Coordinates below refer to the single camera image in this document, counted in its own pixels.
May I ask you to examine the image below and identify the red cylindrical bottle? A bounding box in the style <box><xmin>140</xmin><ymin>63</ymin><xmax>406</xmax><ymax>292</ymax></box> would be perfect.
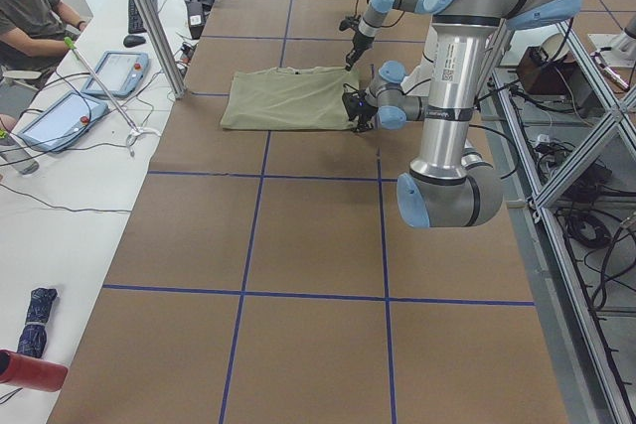
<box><xmin>1</xmin><ymin>350</ymin><xmax>69</xmax><ymax>392</ymax></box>

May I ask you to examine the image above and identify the long metal grabber stick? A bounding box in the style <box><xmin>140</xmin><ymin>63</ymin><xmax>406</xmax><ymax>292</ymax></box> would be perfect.
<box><xmin>64</xmin><ymin>37</ymin><xmax>161</xmax><ymax>157</ymax></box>

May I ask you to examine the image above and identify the aluminium frame side rack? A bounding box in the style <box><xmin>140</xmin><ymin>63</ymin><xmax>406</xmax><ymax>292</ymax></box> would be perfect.
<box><xmin>480</xmin><ymin>0</ymin><xmax>635</xmax><ymax>423</ymax></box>

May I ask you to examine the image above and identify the black power adapter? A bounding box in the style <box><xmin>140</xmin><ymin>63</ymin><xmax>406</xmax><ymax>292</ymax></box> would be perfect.
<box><xmin>185</xmin><ymin>0</ymin><xmax>206</xmax><ymax>40</ymax></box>

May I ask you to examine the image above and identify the aluminium frame upright post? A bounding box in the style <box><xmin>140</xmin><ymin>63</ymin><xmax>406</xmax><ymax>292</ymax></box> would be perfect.
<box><xmin>134</xmin><ymin>0</ymin><xmax>186</xmax><ymax>99</ymax></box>

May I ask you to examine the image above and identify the seated person in green shirt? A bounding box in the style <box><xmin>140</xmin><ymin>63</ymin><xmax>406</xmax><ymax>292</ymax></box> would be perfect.
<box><xmin>0</xmin><ymin>0</ymin><xmax>90</xmax><ymax>127</ymax></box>

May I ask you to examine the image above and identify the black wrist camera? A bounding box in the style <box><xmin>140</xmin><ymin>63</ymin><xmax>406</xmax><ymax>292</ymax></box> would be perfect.
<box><xmin>342</xmin><ymin>90</ymin><xmax>368</xmax><ymax>121</ymax></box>
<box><xmin>338</xmin><ymin>16</ymin><xmax>360</xmax><ymax>32</ymax></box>

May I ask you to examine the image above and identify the olive green long-sleeve shirt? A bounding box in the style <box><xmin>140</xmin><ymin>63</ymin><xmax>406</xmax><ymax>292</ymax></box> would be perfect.
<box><xmin>220</xmin><ymin>67</ymin><xmax>360</xmax><ymax>130</ymax></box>

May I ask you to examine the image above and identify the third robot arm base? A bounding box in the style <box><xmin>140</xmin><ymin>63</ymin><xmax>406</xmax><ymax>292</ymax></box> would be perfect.
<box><xmin>587</xmin><ymin>17</ymin><xmax>635</xmax><ymax>69</ymax></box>

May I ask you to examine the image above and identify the black keyboard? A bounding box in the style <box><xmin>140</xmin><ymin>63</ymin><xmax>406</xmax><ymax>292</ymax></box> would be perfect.
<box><xmin>127</xmin><ymin>0</ymin><xmax>159</xmax><ymax>34</ymax></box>

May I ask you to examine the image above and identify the black computer mouse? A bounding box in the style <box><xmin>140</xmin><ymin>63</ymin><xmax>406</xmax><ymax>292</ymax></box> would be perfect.
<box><xmin>122</xmin><ymin>34</ymin><xmax>146</xmax><ymax>48</ymax></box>

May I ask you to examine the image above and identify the near blue teach pendant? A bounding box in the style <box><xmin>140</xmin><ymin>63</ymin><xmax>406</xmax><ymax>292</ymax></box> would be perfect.
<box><xmin>17</xmin><ymin>92</ymin><xmax>108</xmax><ymax>153</ymax></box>

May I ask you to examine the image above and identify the blue teach pendant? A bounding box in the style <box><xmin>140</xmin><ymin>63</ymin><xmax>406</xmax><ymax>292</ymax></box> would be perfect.
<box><xmin>94</xmin><ymin>51</ymin><xmax>150</xmax><ymax>98</ymax></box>
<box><xmin>17</xmin><ymin>92</ymin><xmax>108</xmax><ymax>153</ymax></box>

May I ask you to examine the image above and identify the far blue teach pendant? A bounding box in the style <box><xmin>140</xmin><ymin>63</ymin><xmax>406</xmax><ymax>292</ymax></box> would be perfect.
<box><xmin>94</xmin><ymin>51</ymin><xmax>150</xmax><ymax>98</ymax></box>

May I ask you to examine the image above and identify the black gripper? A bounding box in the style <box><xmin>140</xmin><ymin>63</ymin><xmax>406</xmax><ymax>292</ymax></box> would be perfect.
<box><xmin>345</xmin><ymin>31</ymin><xmax>373</xmax><ymax>71</ymax></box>
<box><xmin>342</xmin><ymin>90</ymin><xmax>378</xmax><ymax>133</ymax></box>

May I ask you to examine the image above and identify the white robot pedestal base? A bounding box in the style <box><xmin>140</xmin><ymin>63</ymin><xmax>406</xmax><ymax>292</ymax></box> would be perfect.
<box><xmin>400</xmin><ymin>20</ymin><xmax>439</xmax><ymax>103</ymax></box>

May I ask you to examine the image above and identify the folded dark blue umbrella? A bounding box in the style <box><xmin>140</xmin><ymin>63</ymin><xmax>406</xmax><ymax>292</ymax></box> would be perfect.
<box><xmin>17</xmin><ymin>288</ymin><xmax>58</xmax><ymax>358</ymax></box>

